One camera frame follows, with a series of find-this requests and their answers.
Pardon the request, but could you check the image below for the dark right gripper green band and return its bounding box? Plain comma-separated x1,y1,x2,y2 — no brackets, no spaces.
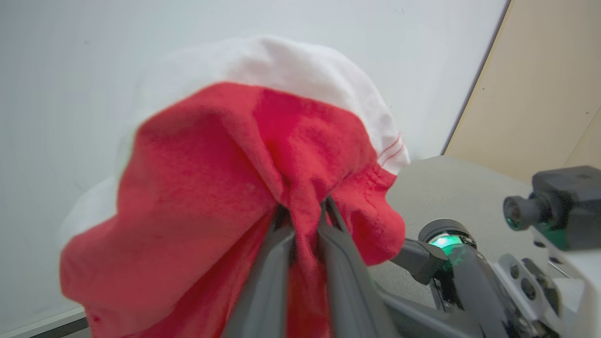
374,218,513,338

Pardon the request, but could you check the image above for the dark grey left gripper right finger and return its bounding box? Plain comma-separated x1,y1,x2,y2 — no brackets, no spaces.
317,196,401,338

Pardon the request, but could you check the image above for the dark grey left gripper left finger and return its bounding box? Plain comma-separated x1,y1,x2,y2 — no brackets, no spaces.
222,206,296,338

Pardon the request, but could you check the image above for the red and white garment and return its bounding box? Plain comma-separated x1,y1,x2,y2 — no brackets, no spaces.
59,36,411,338

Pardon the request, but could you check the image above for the beige wooden panel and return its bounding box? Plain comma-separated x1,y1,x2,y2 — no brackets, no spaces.
443,0,601,184

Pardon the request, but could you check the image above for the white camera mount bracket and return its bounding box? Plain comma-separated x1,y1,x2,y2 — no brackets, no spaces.
491,238,601,338

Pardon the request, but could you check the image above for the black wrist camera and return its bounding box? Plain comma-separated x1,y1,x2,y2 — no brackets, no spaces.
503,165,601,251

